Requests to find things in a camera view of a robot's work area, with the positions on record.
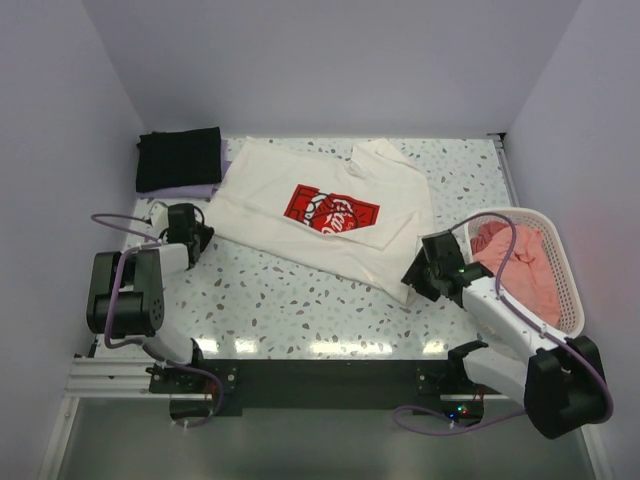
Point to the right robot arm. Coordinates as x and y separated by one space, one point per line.
559 381

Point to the folded black t shirt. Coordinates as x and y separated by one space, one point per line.
179 159

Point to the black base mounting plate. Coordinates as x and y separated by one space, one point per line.
230 387

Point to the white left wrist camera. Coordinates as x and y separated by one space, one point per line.
158 215

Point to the pink t shirt in basket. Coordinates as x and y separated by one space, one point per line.
528 275

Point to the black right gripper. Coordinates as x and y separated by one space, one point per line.
413 276

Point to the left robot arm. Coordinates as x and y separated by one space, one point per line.
126 303

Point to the white t shirt red print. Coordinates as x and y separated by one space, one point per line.
361 218

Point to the white plastic laundry basket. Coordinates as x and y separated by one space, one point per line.
572 317

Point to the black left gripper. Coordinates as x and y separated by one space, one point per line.
206 234

